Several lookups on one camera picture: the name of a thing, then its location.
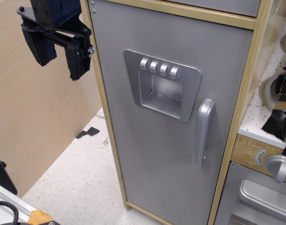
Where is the silver oven knob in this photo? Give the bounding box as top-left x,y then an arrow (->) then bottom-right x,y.
264,155 -> 286,185

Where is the white speckled countertop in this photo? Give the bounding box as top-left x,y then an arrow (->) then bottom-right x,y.
238,24 -> 286,149

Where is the silver dispenser panel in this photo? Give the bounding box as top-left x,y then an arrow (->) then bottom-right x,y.
124,50 -> 202,122

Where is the black tape on floor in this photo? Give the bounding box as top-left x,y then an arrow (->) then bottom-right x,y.
76,127 -> 100,139

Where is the orange tape piece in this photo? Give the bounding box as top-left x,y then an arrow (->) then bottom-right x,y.
27,210 -> 52,225

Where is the black box at left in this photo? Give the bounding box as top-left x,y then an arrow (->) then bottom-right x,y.
0,160 -> 17,195

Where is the silver oven door handle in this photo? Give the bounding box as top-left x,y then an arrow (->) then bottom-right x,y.
239,180 -> 286,220

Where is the wooden kitchen cabinet frame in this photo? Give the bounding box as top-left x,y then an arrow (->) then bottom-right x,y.
81,0 -> 286,225

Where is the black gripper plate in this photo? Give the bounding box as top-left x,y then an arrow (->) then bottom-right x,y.
16,0 -> 94,81

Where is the aluminium extrusion rail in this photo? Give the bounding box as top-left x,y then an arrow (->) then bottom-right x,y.
0,186 -> 37,225

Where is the silver oven door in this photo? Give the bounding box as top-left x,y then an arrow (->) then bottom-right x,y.
214,162 -> 286,225

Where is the black braided cable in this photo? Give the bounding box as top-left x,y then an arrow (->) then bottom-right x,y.
0,200 -> 19,225

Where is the silver fridge door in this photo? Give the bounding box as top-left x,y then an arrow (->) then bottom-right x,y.
92,0 -> 253,225

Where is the silver fridge door handle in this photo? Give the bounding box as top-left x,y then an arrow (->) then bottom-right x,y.
192,98 -> 215,169

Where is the silver freezer door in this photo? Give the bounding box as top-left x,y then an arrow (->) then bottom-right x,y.
171,0 -> 260,17

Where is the plywood side board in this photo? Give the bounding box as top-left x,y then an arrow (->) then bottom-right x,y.
0,0 -> 101,197

